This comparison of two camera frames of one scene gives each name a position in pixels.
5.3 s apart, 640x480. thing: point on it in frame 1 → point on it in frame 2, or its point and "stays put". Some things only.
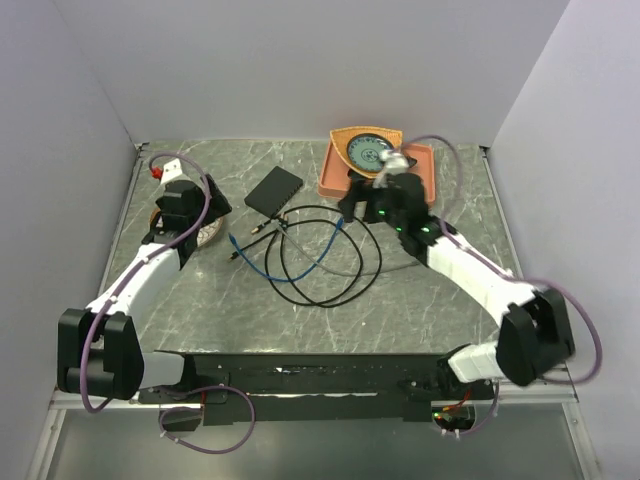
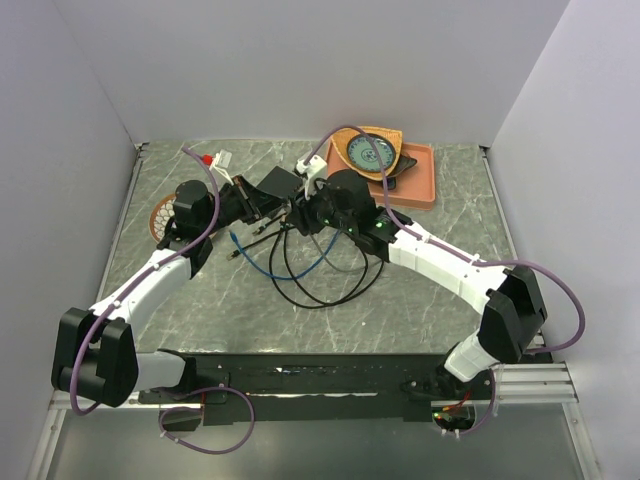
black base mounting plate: (321, 385) stays put
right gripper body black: (376, 203) → (320, 213)
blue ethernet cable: (298, 277) stays put
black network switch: (274, 192) stays put
